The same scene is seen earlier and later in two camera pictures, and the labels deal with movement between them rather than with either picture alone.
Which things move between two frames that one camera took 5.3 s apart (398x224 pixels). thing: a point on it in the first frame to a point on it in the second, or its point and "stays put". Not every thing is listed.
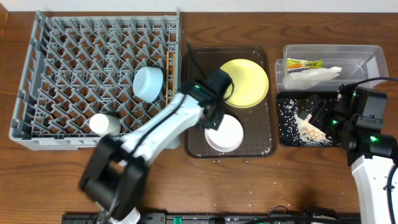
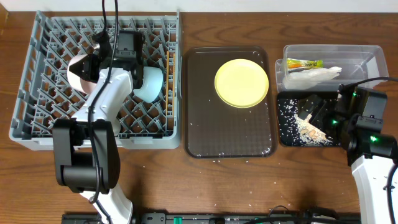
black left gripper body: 213,119 to 141,76
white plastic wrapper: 304,79 stays put
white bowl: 229,135 to 82,85
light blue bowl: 147,83 stays put
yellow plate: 249,84 stays put
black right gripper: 313,101 stays put
